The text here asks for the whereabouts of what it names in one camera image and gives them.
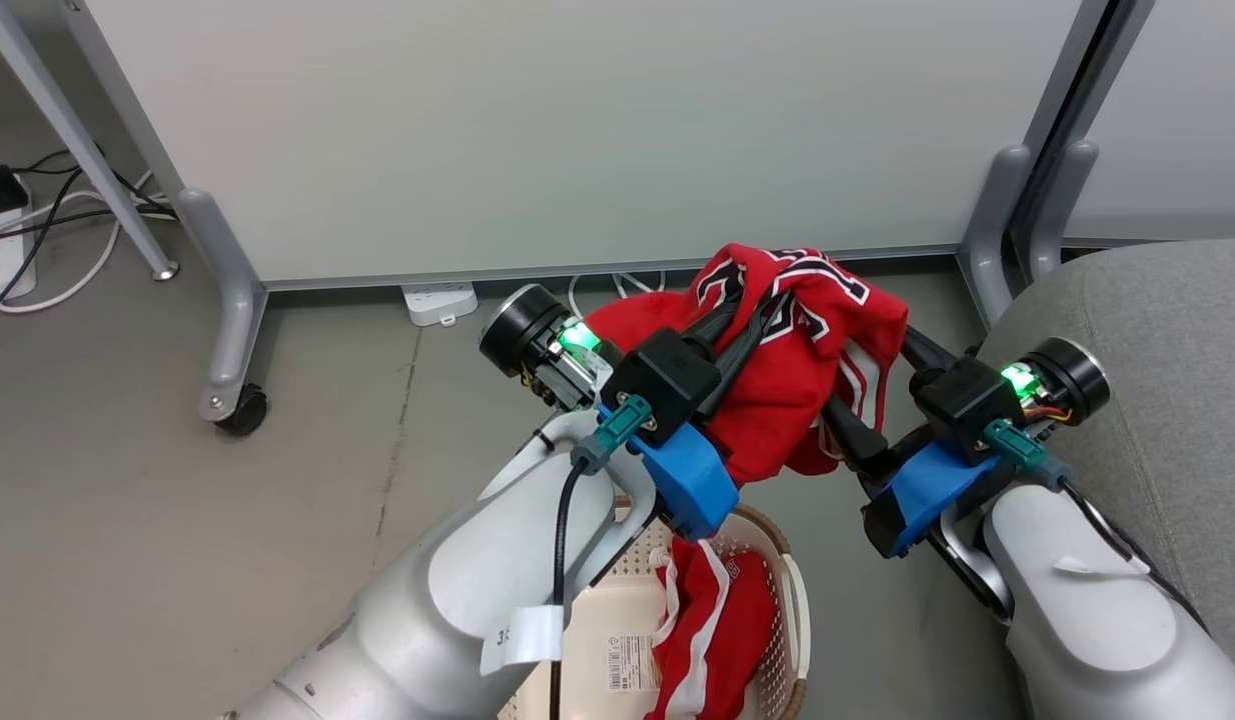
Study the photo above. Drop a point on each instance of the grey metal desk leg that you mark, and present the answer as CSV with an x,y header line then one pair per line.
x,y
77,130

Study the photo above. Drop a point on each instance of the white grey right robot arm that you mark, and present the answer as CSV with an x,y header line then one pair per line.
x,y
1097,620

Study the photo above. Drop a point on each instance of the black caster wheel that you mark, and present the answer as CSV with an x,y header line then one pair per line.
x,y
245,412

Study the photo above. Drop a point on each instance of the narrow white partition board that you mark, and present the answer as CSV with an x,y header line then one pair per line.
x,y
1177,120

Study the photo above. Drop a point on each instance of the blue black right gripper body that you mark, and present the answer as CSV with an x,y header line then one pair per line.
x,y
932,495

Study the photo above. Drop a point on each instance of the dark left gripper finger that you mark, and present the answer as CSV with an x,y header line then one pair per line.
x,y
719,325
749,355

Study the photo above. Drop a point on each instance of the red lettered jersey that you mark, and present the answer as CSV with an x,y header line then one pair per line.
x,y
777,400

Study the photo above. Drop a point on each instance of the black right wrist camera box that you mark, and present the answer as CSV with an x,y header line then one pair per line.
x,y
967,405

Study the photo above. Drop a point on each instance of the red white-striped shorts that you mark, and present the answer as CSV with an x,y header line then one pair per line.
x,y
717,640

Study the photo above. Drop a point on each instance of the grey fabric sofa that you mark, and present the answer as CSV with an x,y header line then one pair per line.
x,y
1157,300

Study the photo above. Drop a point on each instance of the basket barcode label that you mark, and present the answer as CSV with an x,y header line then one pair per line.
x,y
632,662

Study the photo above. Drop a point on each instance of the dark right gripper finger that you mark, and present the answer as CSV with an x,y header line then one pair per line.
x,y
929,355
862,445

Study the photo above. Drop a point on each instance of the long white power strip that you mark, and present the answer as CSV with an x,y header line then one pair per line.
x,y
2,260

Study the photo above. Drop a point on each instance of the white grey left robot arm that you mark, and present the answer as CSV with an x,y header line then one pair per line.
x,y
427,620

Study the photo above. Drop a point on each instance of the cream perforated laundry basket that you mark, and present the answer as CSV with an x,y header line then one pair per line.
x,y
617,610

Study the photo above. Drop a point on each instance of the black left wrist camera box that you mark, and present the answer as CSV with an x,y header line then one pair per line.
x,y
662,385

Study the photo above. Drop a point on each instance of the large white partition board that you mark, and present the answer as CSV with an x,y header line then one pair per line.
x,y
577,130

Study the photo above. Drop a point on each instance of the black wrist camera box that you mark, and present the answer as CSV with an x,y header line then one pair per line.
x,y
662,385
967,405

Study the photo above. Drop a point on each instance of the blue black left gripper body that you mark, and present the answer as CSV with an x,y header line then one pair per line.
x,y
689,485

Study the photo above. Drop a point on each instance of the small white power strip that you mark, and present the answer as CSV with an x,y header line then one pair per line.
x,y
439,302

